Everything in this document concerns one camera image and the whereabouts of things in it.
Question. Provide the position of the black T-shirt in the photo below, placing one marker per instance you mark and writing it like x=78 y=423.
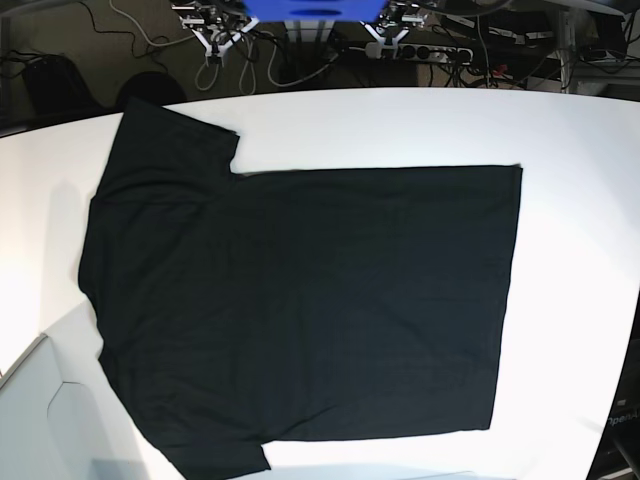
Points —
x=319 y=305

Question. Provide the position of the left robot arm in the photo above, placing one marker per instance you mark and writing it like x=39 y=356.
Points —
x=394 y=23

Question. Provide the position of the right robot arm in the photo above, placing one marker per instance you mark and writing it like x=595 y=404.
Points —
x=218 y=25

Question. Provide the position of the white power strip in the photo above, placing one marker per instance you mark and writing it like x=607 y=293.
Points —
x=434 y=54

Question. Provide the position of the black round stool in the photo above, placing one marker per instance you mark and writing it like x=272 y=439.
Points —
x=153 y=87

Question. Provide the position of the blue box overhead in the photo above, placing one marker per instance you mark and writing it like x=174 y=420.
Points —
x=336 y=10

